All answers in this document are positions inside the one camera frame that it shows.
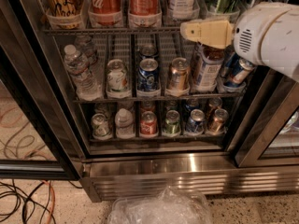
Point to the copper can bottom rear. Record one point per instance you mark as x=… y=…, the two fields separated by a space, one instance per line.
x=211 y=105

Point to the copper can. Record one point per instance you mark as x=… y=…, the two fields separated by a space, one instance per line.
x=211 y=105
x=217 y=120

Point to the yellow La Croix can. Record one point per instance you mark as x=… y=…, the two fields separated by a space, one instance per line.
x=64 y=14

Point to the glass fridge door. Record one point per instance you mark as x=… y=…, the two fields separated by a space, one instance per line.
x=271 y=141
x=33 y=141

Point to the white plastic bottle bottom shelf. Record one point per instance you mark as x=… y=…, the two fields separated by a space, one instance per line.
x=124 y=122

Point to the blue can behind Pepsi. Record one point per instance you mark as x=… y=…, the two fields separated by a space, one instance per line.
x=148 y=52

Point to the clear water bottle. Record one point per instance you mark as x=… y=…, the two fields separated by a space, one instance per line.
x=78 y=67
x=85 y=44

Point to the front clear water bottle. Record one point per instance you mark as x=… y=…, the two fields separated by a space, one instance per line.
x=78 y=67

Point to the clear plastic bag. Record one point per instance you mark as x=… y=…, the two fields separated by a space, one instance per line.
x=170 y=206

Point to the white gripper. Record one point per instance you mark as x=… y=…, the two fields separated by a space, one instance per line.
x=252 y=41

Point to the red Coca-Cola can top shelf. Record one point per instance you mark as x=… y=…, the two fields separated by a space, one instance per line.
x=106 y=11

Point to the blue silver can bottom shelf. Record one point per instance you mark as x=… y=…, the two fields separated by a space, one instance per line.
x=195 y=122

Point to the rear clear water bottle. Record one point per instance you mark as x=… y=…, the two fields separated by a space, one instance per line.
x=85 y=44

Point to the copper gold can middle shelf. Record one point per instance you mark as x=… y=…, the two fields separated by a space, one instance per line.
x=178 y=74

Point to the right glass fridge door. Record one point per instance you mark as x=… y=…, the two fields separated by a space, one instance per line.
x=271 y=141

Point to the copper can bottom front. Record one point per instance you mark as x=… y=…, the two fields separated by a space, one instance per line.
x=217 y=120

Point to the white green can bottom shelf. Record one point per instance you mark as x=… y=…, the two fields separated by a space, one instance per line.
x=101 y=129

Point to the blue Pepsi can front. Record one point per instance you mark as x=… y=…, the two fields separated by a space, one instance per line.
x=148 y=75

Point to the stainless steel fridge cabinet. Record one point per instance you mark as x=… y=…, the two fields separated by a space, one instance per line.
x=144 y=164

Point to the left glass fridge door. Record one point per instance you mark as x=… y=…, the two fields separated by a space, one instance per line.
x=33 y=141

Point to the red Coca-Cola can bottom shelf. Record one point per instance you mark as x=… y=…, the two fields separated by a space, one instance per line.
x=148 y=123

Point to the blue energy can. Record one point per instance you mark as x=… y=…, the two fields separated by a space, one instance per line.
x=230 y=58
x=240 y=71

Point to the rear blue energy can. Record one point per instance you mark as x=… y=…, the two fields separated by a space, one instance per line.
x=230 y=58

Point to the white green soda can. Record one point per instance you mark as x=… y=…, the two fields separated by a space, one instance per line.
x=117 y=79

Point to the red coca-cola can shelf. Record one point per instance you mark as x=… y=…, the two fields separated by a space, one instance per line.
x=106 y=11
x=148 y=123

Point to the front blue energy can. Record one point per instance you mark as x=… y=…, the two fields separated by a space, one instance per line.
x=240 y=71

